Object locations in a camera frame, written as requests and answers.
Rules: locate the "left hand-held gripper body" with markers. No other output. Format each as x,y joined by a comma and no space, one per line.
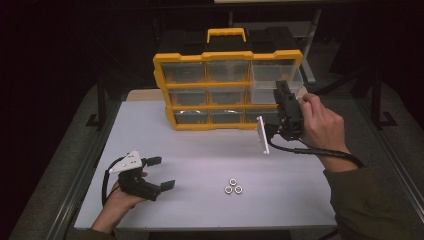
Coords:
136,185

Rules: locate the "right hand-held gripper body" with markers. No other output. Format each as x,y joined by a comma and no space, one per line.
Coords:
290,116

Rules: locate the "clear plastic drawer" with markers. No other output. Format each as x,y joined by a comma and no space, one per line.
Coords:
266,75

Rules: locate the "yellow black drawer organizer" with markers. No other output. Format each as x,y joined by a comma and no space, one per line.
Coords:
226,55

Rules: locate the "person's left hand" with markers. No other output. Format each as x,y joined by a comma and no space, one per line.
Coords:
121,201

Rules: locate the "person's right hand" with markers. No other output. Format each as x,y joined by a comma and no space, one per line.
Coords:
323,130

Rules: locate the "grey metal stand leg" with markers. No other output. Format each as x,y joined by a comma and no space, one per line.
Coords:
308,60

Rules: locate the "beige wooden board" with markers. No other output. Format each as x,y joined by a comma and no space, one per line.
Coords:
143,95

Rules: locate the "black metal stand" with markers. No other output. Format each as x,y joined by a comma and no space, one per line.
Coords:
101,106
376,106

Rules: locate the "set of clear drawers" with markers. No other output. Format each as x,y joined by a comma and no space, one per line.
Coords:
183,71

